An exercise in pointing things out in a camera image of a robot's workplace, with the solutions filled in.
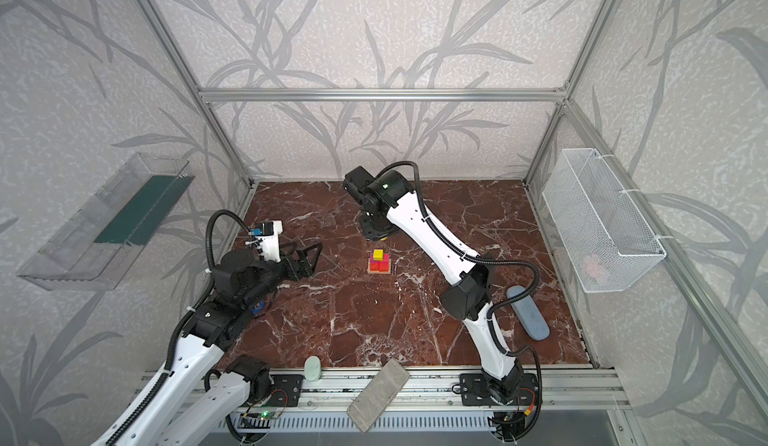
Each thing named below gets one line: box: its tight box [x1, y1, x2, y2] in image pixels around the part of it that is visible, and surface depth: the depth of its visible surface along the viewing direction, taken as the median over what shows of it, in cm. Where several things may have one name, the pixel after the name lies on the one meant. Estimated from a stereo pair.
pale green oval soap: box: [304, 355, 321, 382], surface depth 77 cm
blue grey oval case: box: [506, 285, 550, 341], surface depth 84 cm
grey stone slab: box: [346, 358, 410, 433], surface depth 72 cm
